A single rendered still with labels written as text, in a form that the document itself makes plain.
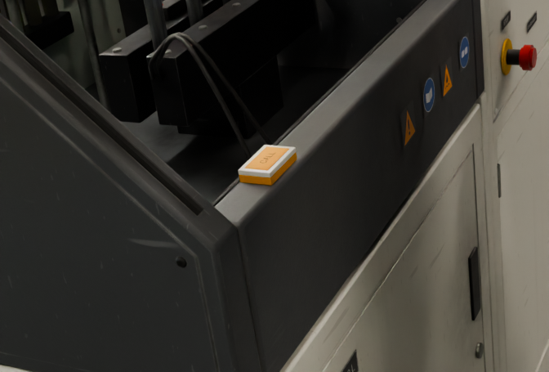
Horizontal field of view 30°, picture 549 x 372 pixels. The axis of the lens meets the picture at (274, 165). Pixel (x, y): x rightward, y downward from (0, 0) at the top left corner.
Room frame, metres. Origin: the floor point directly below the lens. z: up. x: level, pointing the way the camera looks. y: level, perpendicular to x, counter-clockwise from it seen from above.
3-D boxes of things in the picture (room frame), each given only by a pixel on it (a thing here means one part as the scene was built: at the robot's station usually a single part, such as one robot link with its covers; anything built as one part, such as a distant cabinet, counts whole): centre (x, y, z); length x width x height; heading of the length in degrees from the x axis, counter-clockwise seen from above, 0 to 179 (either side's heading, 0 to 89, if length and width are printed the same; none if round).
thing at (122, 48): (1.19, 0.04, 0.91); 0.34 x 0.10 x 0.15; 150
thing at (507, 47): (1.34, -0.36, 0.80); 0.05 x 0.04 x 0.05; 150
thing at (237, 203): (0.97, -0.10, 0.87); 0.62 x 0.04 x 0.16; 150
